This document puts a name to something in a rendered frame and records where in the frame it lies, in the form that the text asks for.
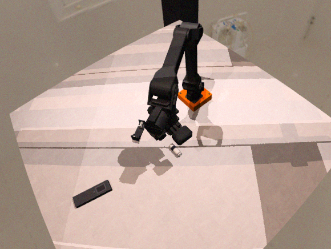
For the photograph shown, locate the brown cylindrical battery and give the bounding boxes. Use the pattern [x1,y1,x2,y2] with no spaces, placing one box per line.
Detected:
[169,143,182,157]

